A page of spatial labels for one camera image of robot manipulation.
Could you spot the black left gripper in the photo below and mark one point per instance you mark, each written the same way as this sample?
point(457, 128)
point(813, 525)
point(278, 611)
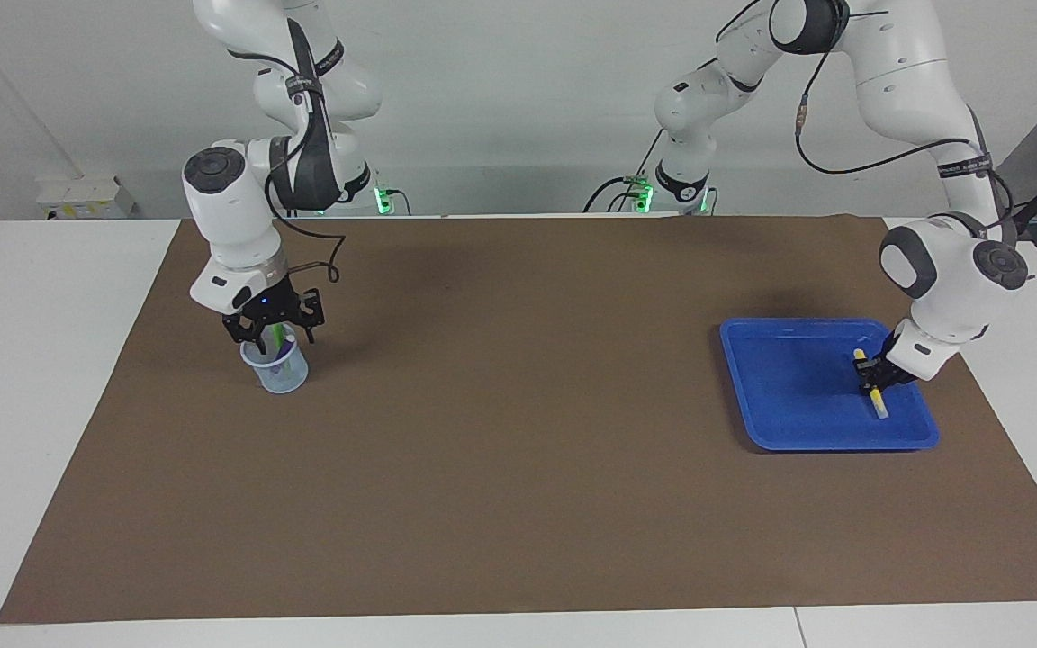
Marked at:
point(892, 369)

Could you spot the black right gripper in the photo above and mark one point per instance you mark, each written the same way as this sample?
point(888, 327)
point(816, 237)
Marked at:
point(268, 306)

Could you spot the green pen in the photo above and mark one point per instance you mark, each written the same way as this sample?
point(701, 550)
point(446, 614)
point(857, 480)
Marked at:
point(279, 337)

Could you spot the yellow pen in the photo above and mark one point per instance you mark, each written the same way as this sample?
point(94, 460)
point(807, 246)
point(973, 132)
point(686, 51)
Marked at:
point(880, 405)

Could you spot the purple pen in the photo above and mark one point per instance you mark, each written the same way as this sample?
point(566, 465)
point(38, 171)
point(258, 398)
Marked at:
point(283, 362)

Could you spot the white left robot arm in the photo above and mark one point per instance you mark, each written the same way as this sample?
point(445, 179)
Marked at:
point(942, 270)

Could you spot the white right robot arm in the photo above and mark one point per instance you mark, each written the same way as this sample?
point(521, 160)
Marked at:
point(230, 216)

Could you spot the blue plastic tray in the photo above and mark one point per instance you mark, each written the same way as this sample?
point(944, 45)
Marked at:
point(789, 387)

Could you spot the clear plastic cup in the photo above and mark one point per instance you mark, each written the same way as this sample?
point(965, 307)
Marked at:
point(283, 378)

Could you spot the white socket box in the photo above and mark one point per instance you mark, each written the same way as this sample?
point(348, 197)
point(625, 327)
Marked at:
point(77, 198)

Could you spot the brown table mat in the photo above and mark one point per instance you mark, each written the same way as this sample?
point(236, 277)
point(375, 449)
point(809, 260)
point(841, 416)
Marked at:
point(518, 495)

